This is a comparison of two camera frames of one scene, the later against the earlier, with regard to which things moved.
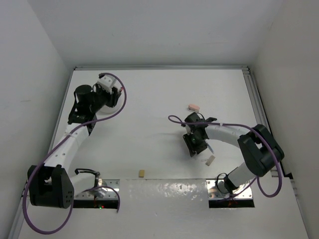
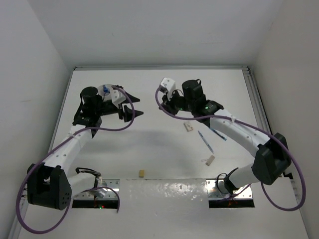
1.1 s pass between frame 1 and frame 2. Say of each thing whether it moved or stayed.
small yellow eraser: stayed
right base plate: stayed
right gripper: moved
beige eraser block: stayed
